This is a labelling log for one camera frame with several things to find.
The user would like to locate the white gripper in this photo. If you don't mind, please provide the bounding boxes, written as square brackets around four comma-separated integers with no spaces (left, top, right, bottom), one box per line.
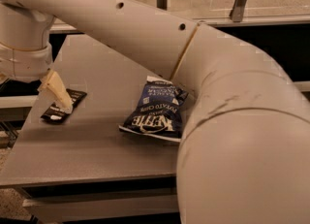
[0,45,73,113]

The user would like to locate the black rxbar chocolate bar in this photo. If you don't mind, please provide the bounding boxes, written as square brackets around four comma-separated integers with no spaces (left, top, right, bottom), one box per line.
[40,88,88,125]

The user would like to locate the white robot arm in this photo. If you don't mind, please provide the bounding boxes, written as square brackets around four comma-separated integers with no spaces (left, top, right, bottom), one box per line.
[1,0,310,224]

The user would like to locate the blue Kettle chip bag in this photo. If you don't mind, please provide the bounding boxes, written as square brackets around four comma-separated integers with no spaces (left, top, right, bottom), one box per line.
[119,76,188,143]

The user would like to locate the grey table drawer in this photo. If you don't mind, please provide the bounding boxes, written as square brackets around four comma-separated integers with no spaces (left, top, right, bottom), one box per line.
[23,188,178,223]

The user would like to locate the right metal railing bracket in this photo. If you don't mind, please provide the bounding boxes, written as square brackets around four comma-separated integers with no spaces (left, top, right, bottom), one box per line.
[230,0,247,22]

